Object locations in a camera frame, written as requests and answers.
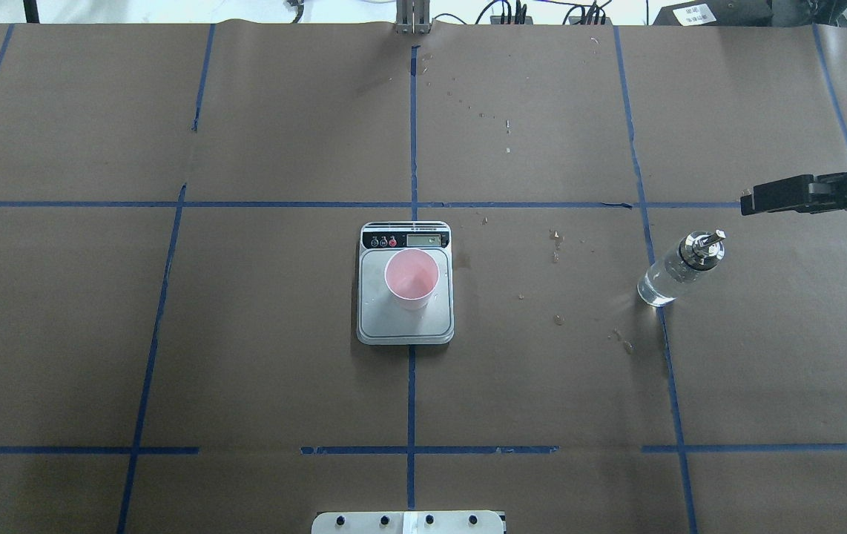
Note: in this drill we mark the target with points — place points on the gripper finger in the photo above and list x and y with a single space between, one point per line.
805 194

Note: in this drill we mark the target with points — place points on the black power box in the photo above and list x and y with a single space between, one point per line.
722 13

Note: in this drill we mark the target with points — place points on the clear glass sauce bottle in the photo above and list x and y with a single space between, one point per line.
681 268

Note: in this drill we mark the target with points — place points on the silver digital kitchen scale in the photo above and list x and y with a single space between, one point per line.
380 319

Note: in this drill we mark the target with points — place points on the aluminium frame post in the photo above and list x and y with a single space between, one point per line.
413 17

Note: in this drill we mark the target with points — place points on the pink paper cup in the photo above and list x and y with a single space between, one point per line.
411 276

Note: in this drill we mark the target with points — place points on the white camera mast base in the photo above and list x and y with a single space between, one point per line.
410 521

